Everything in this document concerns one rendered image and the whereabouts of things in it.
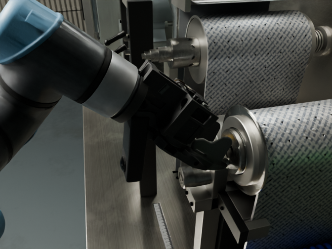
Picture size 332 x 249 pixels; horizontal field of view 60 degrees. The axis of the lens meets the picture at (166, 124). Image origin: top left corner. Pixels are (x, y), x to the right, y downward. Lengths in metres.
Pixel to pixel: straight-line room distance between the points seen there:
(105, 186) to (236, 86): 0.51
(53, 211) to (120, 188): 1.29
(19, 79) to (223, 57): 0.39
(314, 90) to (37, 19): 0.69
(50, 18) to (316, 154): 0.40
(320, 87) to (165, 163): 0.52
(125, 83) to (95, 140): 0.81
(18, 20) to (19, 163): 2.39
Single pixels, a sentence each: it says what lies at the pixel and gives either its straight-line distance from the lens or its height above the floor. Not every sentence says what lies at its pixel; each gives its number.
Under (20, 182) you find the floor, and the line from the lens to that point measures 2.48.
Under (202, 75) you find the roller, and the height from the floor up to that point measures 1.30.
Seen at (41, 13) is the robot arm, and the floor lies 1.48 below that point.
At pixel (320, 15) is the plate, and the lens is 0.82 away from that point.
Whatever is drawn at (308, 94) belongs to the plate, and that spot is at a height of 1.20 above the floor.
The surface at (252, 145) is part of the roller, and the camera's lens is 0.43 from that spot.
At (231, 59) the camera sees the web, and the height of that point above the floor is 1.34.
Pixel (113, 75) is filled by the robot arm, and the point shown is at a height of 1.41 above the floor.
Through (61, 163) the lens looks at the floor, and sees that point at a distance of 2.54.
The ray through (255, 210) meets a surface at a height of 1.17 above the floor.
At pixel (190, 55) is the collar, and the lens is 0.62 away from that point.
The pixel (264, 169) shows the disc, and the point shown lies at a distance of 0.43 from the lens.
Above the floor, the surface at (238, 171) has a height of 1.24.
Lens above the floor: 1.54
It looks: 32 degrees down
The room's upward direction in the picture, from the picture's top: straight up
